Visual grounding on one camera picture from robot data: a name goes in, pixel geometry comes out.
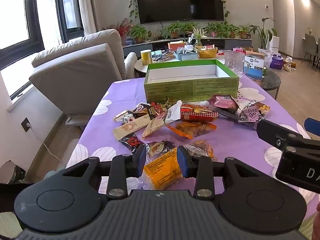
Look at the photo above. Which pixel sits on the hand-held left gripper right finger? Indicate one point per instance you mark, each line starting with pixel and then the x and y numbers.
pixel 182 162

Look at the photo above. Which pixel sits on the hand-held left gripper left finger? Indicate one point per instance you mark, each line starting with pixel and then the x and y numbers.
pixel 141 161

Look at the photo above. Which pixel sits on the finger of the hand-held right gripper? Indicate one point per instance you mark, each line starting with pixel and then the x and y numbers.
pixel 272 132
pixel 312 126

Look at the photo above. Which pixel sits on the orange yellow snack packet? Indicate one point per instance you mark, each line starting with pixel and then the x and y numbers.
pixel 162 170

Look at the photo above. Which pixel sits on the black red snack packet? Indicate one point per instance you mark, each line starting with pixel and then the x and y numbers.
pixel 131 142

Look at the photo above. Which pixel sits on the black packet with round pastry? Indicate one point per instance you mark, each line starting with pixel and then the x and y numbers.
pixel 160 148

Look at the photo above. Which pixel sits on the orange edged clear snack packet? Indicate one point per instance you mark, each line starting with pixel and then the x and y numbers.
pixel 190 128

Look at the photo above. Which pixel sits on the cream long snack packet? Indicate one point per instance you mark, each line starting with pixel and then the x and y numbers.
pixel 130 127

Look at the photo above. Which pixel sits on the black white snack packet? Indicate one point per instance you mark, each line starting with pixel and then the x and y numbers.
pixel 123 116

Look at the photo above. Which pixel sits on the black gold snack packet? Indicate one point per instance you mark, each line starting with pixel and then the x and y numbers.
pixel 153 108

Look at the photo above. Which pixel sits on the green cardboard box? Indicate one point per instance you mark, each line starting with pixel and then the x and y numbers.
pixel 190 90

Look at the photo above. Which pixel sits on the clear packet with orange snack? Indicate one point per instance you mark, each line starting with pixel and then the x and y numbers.
pixel 201 150

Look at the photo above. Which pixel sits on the brown yellow snack packet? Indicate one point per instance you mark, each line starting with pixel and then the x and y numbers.
pixel 261 107

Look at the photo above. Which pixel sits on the pink label snack packet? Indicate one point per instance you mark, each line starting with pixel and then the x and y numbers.
pixel 250 116

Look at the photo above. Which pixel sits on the purple floral tablecloth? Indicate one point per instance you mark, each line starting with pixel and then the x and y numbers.
pixel 237 140

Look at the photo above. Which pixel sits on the beige orange snack packet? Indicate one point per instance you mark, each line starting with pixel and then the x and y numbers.
pixel 153 127

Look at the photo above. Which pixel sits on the dark round stone table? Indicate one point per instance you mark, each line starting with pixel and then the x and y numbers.
pixel 271 82

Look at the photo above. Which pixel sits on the blue white cardboard box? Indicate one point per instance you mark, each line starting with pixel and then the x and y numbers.
pixel 253 65

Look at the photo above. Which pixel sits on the purple bag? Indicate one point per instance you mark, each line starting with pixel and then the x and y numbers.
pixel 276 62

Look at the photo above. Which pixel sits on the grey dining chair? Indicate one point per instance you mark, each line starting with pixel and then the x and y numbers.
pixel 310 45
pixel 318 52

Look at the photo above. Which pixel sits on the glass mug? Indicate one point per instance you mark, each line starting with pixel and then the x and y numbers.
pixel 233 63

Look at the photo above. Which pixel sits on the white air purifier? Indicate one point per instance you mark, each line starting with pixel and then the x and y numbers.
pixel 275 43

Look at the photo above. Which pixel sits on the round white coffee table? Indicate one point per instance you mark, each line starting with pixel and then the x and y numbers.
pixel 140 69

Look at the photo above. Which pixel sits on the tall leafy plant white pot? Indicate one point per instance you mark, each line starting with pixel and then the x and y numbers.
pixel 262 33

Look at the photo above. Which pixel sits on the yellow woven basket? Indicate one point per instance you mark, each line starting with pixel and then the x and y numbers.
pixel 207 53

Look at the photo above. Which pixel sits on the yellow can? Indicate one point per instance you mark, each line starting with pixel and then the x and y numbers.
pixel 146 58

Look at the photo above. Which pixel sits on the blue grey plastic basket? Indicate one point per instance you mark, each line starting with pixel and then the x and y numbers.
pixel 186 55

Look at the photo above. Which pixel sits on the dark flat packet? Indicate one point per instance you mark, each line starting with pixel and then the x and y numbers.
pixel 162 55

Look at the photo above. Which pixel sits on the beige sofa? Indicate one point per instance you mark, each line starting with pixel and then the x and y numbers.
pixel 80 67

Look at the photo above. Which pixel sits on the row of potted green plants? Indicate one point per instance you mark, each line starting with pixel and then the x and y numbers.
pixel 225 28

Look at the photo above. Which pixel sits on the orange pink box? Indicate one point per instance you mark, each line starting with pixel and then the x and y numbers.
pixel 176 46

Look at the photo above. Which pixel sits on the grey television cabinet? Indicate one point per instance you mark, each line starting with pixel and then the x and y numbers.
pixel 160 45

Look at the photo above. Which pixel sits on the blue white porcelain vase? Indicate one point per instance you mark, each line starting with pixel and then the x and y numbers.
pixel 129 42

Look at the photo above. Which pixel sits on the spider plant in vase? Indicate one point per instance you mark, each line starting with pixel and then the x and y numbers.
pixel 197 33

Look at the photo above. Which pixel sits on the steel trash can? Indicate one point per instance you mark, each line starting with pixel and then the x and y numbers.
pixel 10 171

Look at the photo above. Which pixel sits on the red flower plant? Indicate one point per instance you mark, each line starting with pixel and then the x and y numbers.
pixel 122 28

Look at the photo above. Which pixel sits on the white curtain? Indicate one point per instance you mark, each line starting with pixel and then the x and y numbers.
pixel 87 5

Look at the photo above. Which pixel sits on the narrow black framed window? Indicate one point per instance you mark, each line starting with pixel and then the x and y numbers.
pixel 70 10

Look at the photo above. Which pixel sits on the wide black framed window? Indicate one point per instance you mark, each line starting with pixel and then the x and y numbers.
pixel 15 17

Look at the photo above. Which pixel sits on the dark wall socket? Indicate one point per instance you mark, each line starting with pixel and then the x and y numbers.
pixel 26 124

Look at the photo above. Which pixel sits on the black wall television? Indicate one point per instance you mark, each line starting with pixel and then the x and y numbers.
pixel 180 0

